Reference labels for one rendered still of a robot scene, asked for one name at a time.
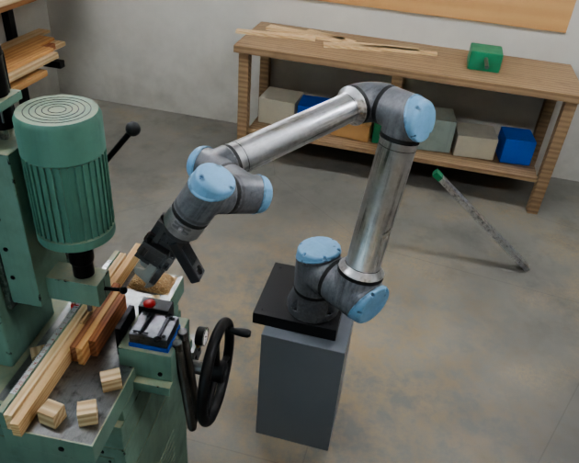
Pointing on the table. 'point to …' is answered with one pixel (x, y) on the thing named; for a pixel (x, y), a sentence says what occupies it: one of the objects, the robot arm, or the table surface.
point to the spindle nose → (82, 264)
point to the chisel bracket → (71, 291)
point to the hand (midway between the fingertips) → (150, 285)
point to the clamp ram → (124, 323)
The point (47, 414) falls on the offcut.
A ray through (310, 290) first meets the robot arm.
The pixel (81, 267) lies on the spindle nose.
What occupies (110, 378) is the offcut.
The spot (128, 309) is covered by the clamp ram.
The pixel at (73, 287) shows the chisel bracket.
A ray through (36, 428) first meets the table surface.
